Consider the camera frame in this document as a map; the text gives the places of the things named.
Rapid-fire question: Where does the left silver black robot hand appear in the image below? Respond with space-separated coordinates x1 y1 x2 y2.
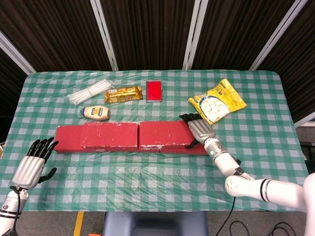
12 137 59 190

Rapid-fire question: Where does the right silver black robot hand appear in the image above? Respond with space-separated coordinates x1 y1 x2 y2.
179 113 217 149

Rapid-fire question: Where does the red brick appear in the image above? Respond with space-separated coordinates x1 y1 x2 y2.
138 120 195 150
81 122 139 151
159 144 210 156
54 125 86 153
98 146 162 153

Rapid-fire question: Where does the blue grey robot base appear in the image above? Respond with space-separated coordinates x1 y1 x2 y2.
102 211 209 236

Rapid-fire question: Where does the yellow marshmallow bag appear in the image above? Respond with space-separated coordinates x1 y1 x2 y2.
188 78 248 128

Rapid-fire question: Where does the red ink pad case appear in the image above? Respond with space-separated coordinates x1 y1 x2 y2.
145 80 163 103

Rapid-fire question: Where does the green checkered plastic tablecloth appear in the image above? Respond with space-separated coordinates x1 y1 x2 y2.
0 70 315 212

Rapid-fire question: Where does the gold biscuit packet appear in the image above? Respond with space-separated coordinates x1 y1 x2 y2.
104 86 144 104

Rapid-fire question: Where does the mayonnaise squeeze bottle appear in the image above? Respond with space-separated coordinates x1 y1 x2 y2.
78 105 111 121

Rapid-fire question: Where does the bundle of white straws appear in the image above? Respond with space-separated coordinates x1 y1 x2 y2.
67 79 114 106

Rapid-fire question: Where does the white partition frame post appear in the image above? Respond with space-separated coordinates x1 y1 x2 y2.
294 112 315 128
182 0 209 71
90 0 119 71
249 0 310 71
0 30 37 74

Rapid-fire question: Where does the black floor cable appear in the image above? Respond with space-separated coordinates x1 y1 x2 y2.
216 196 296 236

